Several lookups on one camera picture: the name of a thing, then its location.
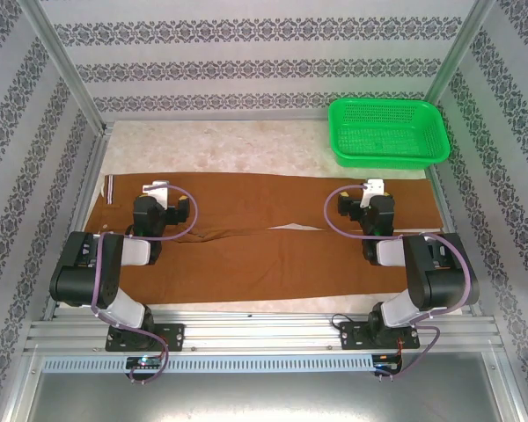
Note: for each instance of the brown long pants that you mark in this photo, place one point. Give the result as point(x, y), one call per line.
point(264, 264)

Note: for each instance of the green plastic mesh basket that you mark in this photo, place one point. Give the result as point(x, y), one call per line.
point(347, 158)

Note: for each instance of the aluminium front beam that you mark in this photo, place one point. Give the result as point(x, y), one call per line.
point(264, 334)

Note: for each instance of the grey sheet metal panel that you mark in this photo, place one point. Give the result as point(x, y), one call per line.
point(264, 400)

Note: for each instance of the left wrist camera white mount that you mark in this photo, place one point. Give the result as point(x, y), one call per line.
point(157, 189)

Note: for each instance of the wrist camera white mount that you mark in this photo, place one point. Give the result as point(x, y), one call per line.
point(373, 186)
point(157, 189)

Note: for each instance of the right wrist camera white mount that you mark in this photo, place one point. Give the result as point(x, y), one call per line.
point(373, 186)

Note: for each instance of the aluminium side rail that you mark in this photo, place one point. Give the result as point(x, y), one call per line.
point(89, 184)
point(444, 198)

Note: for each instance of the aluminium rear rail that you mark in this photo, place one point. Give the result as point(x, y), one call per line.
point(202, 116)

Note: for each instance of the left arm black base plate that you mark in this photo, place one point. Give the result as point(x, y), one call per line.
point(173, 336)

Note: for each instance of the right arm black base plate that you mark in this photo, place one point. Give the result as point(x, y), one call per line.
point(349, 336)

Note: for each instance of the aluminium frame post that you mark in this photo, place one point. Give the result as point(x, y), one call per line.
point(460, 48)
point(67, 66)

